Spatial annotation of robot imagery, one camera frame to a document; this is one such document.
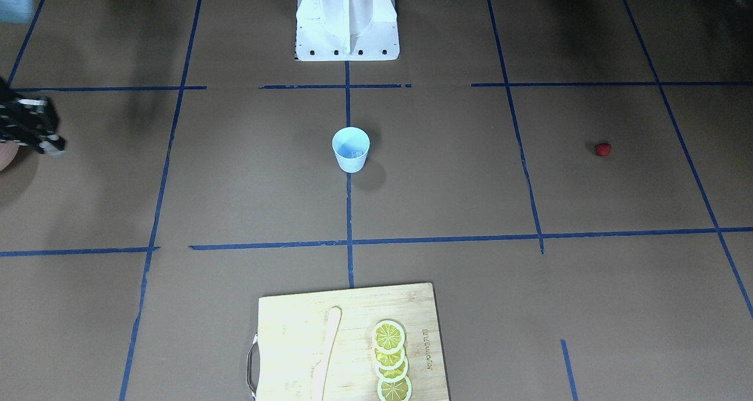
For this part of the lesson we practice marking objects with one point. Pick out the yellow plastic knife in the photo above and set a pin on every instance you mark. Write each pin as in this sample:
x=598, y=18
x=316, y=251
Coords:
x=320, y=371

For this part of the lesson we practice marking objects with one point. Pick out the lemon slice one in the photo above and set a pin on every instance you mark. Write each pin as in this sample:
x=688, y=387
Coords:
x=388, y=337

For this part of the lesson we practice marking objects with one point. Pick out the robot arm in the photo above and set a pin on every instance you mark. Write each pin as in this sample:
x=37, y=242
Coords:
x=17, y=11

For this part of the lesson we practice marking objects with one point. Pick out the lemon slice four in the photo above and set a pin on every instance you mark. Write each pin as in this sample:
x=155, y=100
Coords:
x=394, y=390

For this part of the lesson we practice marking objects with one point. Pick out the white pillar with base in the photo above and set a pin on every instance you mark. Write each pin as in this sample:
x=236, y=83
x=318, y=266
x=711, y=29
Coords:
x=346, y=30

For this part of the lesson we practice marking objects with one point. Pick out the lemon slice three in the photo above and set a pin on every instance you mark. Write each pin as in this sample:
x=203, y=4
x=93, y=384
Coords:
x=394, y=375

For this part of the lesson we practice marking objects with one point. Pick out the light blue cup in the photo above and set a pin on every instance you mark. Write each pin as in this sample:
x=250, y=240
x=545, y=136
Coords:
x=344, y=142

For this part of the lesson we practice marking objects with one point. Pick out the lemon slice two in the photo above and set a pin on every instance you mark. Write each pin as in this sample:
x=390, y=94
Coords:
x=389, y=361

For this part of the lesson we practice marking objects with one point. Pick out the wooden cutting board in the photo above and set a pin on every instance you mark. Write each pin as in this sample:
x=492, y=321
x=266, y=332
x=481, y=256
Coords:
x=290, y=338

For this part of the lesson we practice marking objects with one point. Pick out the red strawberry on table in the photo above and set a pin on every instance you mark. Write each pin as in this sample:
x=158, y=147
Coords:
x=603, y=149

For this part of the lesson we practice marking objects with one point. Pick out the pink bowl with ice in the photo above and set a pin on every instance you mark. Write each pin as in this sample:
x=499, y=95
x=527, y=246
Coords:
x=8, y=152

